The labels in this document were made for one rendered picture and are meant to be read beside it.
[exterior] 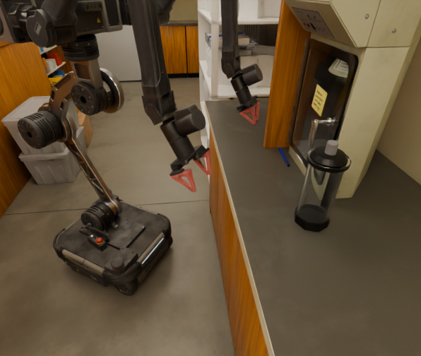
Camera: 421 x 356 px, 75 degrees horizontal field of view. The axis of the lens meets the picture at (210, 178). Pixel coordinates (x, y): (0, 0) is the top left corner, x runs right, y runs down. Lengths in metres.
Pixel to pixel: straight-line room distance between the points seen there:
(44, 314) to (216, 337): 0.99
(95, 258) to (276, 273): 1.24
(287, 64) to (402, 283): 0.79
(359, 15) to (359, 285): 0.62
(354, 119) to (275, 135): 0.44
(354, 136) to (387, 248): 0.32
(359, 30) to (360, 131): 0.27
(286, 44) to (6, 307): 2.00
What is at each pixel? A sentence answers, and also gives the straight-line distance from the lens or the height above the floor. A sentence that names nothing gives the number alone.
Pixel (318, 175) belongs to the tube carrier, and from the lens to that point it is 0.75.
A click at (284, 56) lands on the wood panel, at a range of 1.12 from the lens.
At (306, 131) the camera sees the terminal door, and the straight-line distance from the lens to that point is 1.04.
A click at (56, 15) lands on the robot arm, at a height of 1.47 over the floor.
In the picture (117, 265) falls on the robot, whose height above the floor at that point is 0.32.
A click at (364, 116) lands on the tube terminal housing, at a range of 0.88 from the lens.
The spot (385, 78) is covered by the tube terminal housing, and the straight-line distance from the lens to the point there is 0.87.
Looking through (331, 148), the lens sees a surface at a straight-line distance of 0.75.
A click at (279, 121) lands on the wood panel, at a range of 1.20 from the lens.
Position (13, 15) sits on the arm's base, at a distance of 1.04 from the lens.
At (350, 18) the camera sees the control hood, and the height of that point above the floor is 1.47.
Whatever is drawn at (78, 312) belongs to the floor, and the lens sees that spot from 1.90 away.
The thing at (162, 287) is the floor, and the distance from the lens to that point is 1.85.
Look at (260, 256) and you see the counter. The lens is 0.77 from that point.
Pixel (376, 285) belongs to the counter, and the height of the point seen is 0.94.
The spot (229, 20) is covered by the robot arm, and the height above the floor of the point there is 1.43.
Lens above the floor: 1.53
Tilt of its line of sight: 35 degrees down
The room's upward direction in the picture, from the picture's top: straight up
